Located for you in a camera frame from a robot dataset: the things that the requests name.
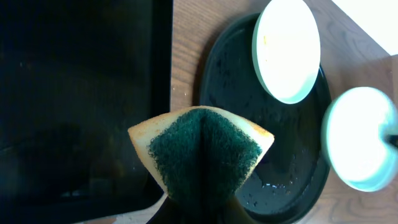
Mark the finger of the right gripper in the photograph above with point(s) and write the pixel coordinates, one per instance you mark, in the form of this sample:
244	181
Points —
392	140

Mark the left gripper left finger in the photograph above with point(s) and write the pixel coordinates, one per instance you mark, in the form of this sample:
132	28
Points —
174	211

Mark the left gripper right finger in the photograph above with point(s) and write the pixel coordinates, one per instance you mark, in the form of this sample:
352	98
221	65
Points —
232	212

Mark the light blue plate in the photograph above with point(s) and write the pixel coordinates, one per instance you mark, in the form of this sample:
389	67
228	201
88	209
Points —
353	133
286	50

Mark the green yellow sponge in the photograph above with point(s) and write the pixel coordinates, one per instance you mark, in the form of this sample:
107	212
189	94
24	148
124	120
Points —
200	155

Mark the round black tray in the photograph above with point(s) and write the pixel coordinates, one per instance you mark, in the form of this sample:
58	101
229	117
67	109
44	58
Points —
289	179

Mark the black rectangular tray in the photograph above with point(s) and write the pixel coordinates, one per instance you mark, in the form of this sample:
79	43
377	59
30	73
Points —
75	76

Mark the light blue plate back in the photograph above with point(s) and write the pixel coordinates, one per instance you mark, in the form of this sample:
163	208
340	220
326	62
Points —
286	50

